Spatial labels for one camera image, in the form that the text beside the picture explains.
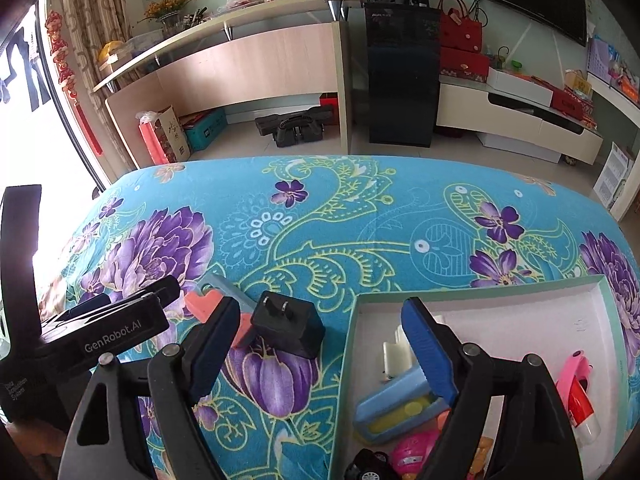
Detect white phone holder clip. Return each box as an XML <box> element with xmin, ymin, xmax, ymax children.
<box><xmin>382</xmin><ymin>315</ymin><xmax>446</xmax><ymax>378</ymax></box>

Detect orange toy block blue base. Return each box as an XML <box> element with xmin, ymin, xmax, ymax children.
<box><xmin>184</xmin><ymin>272</ymin><xmax>258</xmax><ymax>350</ymax></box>

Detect black power adapter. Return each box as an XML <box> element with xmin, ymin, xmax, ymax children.
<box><xmin>250</xmin><ymin>290</ymin><xmax>327</xmax><ymax>360</ymax></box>

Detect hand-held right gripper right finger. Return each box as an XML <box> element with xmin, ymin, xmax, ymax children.
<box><xmin>401</xmin><ymin>296</ymin><xmax>586</xmax><ymax>480</ymax></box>

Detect red patterned flat box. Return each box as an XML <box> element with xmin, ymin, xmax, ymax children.
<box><xmin>550</xmin><ymin>86</ymin><xmax>597</xmax><ymax>121</ymax></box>

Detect wooden bar counter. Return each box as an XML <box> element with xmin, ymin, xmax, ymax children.
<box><xmin>92</xmin><ymin>0</ymin><xmax>362</xmax><ymax>170</ymax></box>

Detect purple desk calendar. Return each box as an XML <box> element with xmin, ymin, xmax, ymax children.
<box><xmin>587</xmin><ymin>37</ymin><xmax>613</xmax><ymax>78</ymax></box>

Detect black water dispenser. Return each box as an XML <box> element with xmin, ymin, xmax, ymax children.
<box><xmin>361</xmin><ymin>0</ymin><xmax>442</xmax><ymax>148</ymax></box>

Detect red handbag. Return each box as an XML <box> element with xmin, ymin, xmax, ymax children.
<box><xmin>438</xmin><ymin>0</ymin><xmax>485</xmax><ymax>53</ymax></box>

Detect teal floral blanket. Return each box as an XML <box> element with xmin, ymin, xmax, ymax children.
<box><xmin>37</xmin><ymin>154</ymin><xmax>640</xmax><ymax>480</ymax></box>

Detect brown paper bag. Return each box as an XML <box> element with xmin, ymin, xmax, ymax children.
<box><xmin>157</xmin><ymin>105</ymin><xmax>193</xmax><ymax>161</ymax></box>

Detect red shopping bag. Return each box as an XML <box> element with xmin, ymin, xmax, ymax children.
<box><xmin>136</xmin><ymin>110</ymin><xmax>173</xmax><ymax>166</ymax></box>

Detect small cardboard box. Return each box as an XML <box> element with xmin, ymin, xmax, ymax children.
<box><xmin>564</xmin><ymin>69</ymin><xmax>592</xmax><ymax>98</ymax></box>

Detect pink toy watch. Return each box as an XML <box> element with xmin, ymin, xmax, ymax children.
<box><xmin>555</xmin><ymin>350</ymin><xmax>596</xmax><ymax>411</ymax></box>

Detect white television cabinet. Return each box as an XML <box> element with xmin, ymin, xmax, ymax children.
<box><xmin>435</xmin><ymin>77</ymin><xmax>605</xmax><ymax>165</ymax></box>

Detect white floor calendar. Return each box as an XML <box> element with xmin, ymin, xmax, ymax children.
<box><xmin>592</xmin><ymin>142</ymin><xmax>636</xmax><ymax>211</ymax></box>

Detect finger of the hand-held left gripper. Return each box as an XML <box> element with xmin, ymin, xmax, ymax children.
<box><xmin>117</xmin><ymin>275</ymin><xmax>182</xmax><ymax>307</ymax></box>
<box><xmin>52</xmin><ymin>292</ymin><xmax>113</xmax><ymax>325</ymax></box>

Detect teal storage box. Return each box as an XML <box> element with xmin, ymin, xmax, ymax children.
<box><xmin>182</xmin><ymin>108</ymin><xmax>228</xmax><ymax>152</ymax></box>

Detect pink toy with brown bear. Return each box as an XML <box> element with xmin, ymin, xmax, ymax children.
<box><xmin>390</xmin><ymin>430</ymin><xmax>496</xmax><ymax>480</ymax></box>

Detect patterned beige curtain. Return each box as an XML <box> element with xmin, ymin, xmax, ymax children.
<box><xmin>62</xmin><ymin>0</ymin><xmax>138</xmax><ymax>181</ymax></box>

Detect red knot hanging ornament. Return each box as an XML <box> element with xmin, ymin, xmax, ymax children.
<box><xmin>45</xmin><ymin>10</ymin><xmax>103</xmax><ymax>156</ymax></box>

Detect yellow flowers in vase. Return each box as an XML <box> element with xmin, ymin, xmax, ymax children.
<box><xmin>142</xmin><ymin>0</ymin><xmax>201</xmax><ymax>36</ymax></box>

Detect clear storage bin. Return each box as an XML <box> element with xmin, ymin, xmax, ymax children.
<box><xmin>97</xmin><ymin>40</ymin><xmax>135</xmax><ymax>73</ymax></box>

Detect white flat box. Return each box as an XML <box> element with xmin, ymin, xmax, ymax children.
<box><xmin>486</xmin><ymin>67</ymin><xmax>555</xmax><ymax>107</ymax></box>

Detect red can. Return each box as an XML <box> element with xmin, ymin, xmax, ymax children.
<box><xmin>570</xmin><ymin>377</ymin><xmax>602</xmax><ymax>445</ymax></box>

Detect black toy car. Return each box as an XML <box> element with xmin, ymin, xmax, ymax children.
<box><xmin>344</xmin><ymin>449</ymin><xmax>396</xmax><ymax>480</ymax></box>

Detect red gift box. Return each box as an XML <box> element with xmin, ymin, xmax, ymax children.
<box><xmin>439</xmin><ymin>47</ymin><xmax>491</xmax><ymax>83</ymax></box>

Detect teal-edged white cardboard box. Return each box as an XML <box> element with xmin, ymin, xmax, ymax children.
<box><xmin>327</xmin><ymin>274</ymin><xmax>632</xmax><ymax>480</ymax></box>

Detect blue toy block orange insert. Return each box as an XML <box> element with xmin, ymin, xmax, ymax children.
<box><xmin>352</xmin><ymin>364</ymin><xmax>451</xmax><ymax>445</ymax></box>

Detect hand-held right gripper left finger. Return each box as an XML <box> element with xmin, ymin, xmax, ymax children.
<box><xmin>59</xmin><ymin>296</ymin><xmax>242</xmax><ymax>480</ymax></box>

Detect black dumbbell case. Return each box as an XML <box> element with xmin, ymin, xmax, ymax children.
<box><xmin>255</xmin><ymin>106</ymin><xmax>341</xmax><ymax>148</ymax></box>

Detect white side desk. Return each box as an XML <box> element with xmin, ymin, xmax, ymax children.
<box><xmin>585</xmin><ymin>70</ymin><xmax>640</xmax><ymax>221</ymax></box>

